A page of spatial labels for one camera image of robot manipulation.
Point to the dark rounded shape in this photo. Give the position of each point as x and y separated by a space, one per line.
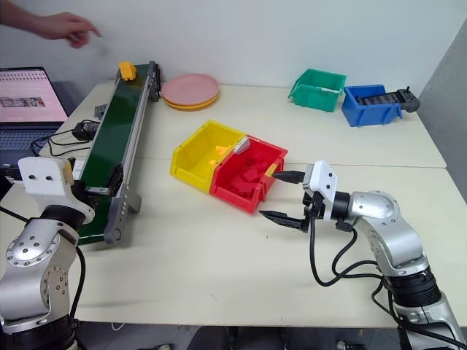
213 339

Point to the yellow plate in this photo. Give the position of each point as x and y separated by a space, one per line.
191 106

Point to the red block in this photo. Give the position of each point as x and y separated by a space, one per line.
261 166
241 186
250 176

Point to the yellow toy block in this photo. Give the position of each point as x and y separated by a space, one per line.
127 71

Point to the green storage bin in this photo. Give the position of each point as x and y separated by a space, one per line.
317 93

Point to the green conveyor belt silver frame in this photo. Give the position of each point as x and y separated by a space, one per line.
113 142

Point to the black handheld controller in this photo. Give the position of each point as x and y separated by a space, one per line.
401 99

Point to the red storage bin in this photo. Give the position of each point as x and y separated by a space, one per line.
233 198

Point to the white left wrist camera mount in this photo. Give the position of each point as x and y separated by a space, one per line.
40 176

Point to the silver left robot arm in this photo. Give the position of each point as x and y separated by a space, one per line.
25 266

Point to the person's bare forearm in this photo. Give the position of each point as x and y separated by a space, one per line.
18 23

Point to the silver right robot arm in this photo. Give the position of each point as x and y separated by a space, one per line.
394 233

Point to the grey label holder piece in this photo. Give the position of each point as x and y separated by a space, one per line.
242 145

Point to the black power adapter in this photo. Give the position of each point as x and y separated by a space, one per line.
85 131

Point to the small yellow block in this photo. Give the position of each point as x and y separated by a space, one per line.
213 163
271 170
223 150

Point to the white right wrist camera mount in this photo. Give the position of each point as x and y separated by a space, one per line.
323 178

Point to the blue storage bin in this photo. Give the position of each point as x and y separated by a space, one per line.
368 111

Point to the pink plate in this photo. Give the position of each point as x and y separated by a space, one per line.
189 87

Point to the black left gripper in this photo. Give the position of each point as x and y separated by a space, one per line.
85 197

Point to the yellow storage bin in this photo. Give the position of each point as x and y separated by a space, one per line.
197 160

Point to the person's bare hand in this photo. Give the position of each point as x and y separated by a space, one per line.
62 27

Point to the small grey box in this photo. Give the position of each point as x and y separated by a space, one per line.
101 111

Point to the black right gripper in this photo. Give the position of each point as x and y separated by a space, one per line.
316 206

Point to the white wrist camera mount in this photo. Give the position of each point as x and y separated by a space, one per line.
323 178
40 176

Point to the open laptop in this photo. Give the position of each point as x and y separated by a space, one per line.
29 105

